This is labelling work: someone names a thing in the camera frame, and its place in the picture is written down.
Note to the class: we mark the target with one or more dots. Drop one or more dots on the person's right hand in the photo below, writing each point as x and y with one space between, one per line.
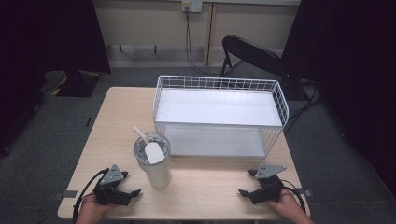
289 208

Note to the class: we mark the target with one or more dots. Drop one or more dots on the white tumbler with straw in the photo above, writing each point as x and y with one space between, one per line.
157 174

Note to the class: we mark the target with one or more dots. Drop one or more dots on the white wall socket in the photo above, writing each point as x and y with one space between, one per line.
192 5

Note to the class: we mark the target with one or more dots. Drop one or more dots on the black chair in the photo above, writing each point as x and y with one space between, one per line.
252 54

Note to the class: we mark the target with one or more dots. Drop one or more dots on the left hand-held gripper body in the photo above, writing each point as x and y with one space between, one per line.
109 193

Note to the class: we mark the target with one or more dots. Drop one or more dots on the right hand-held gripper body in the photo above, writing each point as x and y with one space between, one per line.
267 191

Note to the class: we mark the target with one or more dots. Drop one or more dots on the black stand base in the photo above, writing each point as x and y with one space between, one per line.
77 84

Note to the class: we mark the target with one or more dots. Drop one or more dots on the grey tape strip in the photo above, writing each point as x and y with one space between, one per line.
306 192
66 194

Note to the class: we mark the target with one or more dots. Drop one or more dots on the person's left hand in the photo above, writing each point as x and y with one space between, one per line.
90 210

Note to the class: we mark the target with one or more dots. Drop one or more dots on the dark curtain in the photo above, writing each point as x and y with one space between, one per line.
37 46
351 62

